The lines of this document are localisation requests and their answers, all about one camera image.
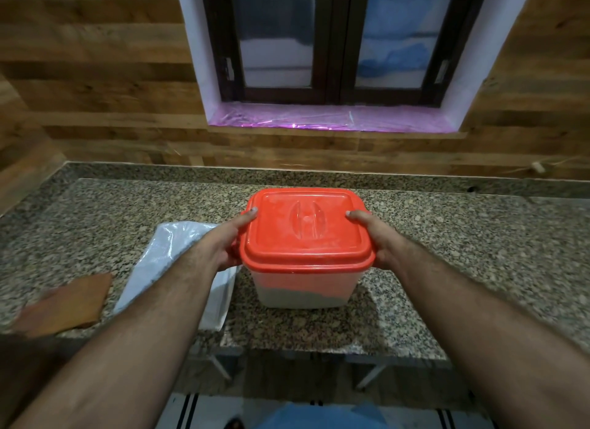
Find person's right hand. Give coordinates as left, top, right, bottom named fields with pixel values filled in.
left=345, top=210, right=415, bottom=271

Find person's left hand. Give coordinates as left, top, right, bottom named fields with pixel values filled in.
left=199, top=207, right=259, bottom=273

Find red plastic lid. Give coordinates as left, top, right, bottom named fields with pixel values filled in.
left=232, top=188, right=376, bottom=274

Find clear plastic container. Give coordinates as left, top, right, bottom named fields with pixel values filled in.
left=247, top=266, right=365, bottom=310

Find person's right forearm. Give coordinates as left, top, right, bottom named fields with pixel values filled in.
left=389, top=244, right=590, bottom=429

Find person's left forearm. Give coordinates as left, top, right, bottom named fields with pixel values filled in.
left=9, top=244, right=219, bottom=429

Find white plastic bag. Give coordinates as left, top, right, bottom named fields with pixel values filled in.
left=113, top=221, right=240, bottom=331

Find pink plastic sill sheet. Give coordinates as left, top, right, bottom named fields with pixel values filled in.
left=208, top=102, right=459, bottom=134

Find dark framed window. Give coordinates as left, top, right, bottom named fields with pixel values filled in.
left=199, top=0, right=493, bottom=107

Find brown wooden board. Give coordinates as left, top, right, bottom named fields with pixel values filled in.
left=10, top=273, right=113, bottom=338

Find white striped floor mat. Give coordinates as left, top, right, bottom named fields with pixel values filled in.
left=154, top=393, right=496, bottom=429

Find person's blue trousers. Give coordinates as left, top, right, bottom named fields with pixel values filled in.
left=256, top=402, right=392, bottom=429

